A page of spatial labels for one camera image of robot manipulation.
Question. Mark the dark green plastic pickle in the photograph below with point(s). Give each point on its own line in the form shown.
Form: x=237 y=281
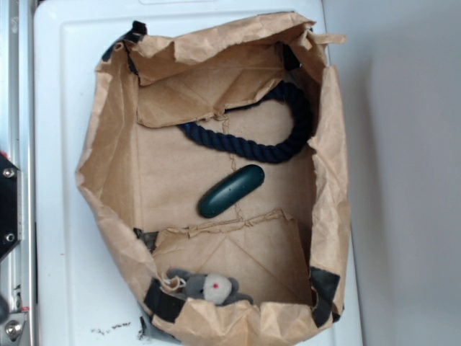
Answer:
x=230 y=190

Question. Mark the brown paper bag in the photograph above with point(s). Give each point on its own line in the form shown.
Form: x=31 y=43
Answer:
x=174 y=116

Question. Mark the grey plush mouse toy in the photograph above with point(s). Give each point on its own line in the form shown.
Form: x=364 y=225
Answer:
x=215 y=288

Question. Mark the white plastic tray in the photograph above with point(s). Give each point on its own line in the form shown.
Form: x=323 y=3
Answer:
x=82 y=297

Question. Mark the black mounting bracket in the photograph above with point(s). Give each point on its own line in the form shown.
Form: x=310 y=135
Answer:
x=9 y=208

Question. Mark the aluminium frame rail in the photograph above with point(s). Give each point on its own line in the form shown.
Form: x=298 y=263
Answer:
x=18 y=270

